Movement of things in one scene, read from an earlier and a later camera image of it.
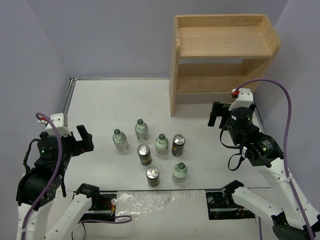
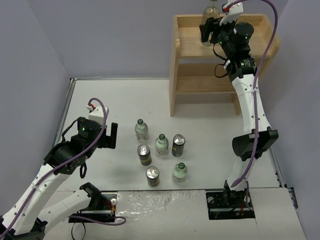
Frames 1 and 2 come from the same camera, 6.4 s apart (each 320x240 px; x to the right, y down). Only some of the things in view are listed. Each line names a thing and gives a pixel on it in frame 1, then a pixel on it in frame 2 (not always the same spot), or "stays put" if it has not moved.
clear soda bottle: [120, 141] to [211, 10]
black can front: [152, 175] stays put
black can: [144, 154] stays put
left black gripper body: [78, 144] to [110, 139]
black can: [178, 145] stays put
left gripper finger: [85, 136] to [114, 130]
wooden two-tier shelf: [216, 54] stays put
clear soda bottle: [161, 146] stays put
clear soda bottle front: [180, 173] stays put
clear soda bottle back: [141, 130] stays put
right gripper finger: [217, 111] to [206, 29]
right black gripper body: [220, 116] to [208, 30]
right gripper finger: [224, 118] to [214, 38]
